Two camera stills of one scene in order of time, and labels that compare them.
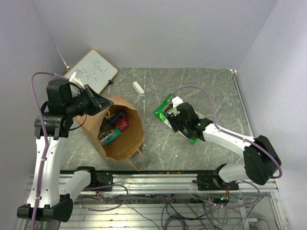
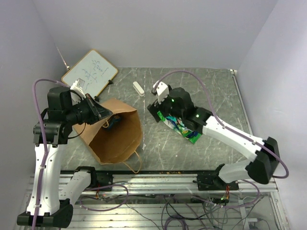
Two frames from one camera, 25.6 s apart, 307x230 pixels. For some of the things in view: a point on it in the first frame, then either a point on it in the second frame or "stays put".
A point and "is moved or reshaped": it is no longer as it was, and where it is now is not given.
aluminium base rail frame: x=176 y=200 stays put
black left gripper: x=98 y=102 -> x=97 y=111
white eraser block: x=138 y=88 stays put
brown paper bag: x=126 y=145 is moved or reshaped
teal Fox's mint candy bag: x=109 y=135 is moved or reshaped
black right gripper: x=173 y=120 -> x=155 y=107
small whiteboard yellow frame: x=94 y=70 stays put
